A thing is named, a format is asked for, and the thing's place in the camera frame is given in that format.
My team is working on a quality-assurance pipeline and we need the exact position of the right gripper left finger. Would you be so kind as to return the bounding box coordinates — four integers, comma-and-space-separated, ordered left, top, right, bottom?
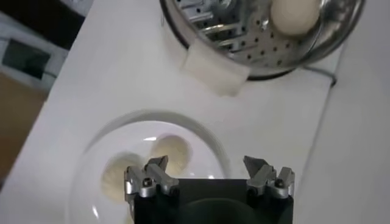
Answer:
123, 155, 180, 204

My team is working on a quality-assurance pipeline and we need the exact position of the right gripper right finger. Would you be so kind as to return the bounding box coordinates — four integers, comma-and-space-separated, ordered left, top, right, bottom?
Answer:
242, 155, 296, 200

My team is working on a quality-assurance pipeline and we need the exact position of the white steamed baozi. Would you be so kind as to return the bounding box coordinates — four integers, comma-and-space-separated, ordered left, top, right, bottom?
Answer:
150, 135, 193, 179
270, 0, 321, 36
100, 153, 147, 203

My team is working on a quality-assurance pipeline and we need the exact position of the white black robot base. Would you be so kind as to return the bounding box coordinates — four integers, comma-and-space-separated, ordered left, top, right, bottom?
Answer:
0, 0, 94, 92

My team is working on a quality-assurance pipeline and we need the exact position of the steel steamer basket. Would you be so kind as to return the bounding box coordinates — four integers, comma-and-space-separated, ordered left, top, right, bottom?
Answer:
158, 0, 366, 97

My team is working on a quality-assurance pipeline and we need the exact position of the white round plate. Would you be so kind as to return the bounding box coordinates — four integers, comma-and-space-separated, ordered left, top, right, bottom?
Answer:
65, 109, 232, 224

